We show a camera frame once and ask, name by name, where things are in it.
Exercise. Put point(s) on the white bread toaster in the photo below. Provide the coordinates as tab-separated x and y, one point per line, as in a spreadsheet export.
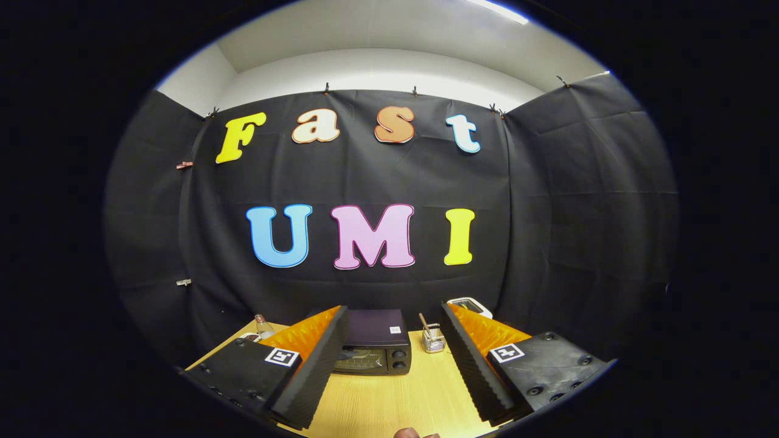
471	304

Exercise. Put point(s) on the wooden stick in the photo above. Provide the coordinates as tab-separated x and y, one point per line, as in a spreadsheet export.
423	322

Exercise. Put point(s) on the long ceiling light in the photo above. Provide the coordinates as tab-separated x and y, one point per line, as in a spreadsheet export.
496	9

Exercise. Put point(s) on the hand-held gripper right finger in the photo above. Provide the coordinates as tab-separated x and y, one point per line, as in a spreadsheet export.
465	362

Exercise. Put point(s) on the clear plastic water bottle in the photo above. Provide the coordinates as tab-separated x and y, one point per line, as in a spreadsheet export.
263	328

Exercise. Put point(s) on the metal mesh holder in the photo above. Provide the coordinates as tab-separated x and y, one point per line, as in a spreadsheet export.
434	344

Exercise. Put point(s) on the black toaster oven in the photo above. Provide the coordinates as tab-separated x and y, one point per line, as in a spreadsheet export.
374	331

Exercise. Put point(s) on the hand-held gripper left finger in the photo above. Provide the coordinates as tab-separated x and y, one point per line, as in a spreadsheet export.
322	362

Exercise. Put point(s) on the white snack dish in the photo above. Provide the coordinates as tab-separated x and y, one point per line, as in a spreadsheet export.
249	336

